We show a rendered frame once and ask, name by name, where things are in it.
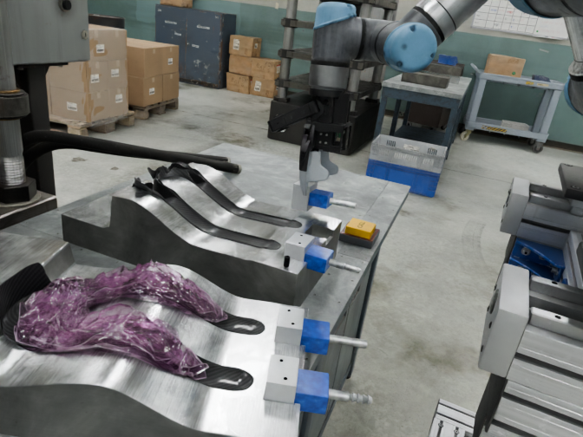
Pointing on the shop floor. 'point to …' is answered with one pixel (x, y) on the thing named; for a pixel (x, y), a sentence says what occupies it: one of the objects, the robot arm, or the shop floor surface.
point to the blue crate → (395, 173)
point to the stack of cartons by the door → (251, 68)
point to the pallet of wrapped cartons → (93, 86)
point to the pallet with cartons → (152, 77)
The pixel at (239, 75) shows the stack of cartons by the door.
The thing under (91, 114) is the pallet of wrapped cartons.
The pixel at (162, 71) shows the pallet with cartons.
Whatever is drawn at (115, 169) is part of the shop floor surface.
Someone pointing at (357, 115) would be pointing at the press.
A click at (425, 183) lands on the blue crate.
